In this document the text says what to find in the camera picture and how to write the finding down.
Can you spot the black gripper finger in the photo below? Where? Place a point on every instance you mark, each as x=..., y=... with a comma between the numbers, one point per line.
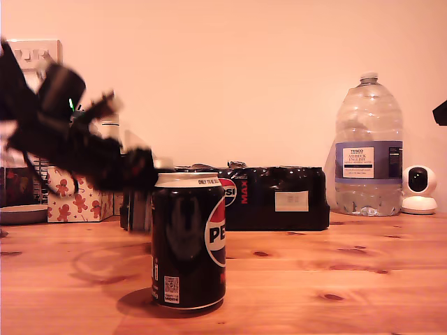
x=138, y=169

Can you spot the shrink-wrapped Pepsi Max can pack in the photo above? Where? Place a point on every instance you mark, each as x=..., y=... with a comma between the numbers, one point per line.
x=265, y=209

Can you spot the white plastic bottle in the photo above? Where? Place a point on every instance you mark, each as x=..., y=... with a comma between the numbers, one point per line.
x=110, y=129

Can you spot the gingerbread print tissue box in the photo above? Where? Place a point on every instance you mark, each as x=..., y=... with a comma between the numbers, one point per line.
x=80, y=206

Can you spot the grey shallow bowl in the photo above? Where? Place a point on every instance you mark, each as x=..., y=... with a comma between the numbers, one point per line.
x=21, y=213

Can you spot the dark red box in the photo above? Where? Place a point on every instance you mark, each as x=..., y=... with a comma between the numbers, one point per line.
x=14, y=188

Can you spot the large clear water bottle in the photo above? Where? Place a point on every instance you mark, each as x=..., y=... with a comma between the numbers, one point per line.
x=368, y=157

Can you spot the white wall socket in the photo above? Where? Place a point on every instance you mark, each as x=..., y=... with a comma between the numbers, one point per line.
x=35, y=52

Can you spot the small white round camera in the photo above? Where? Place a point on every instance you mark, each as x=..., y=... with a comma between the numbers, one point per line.
x=419, y=188

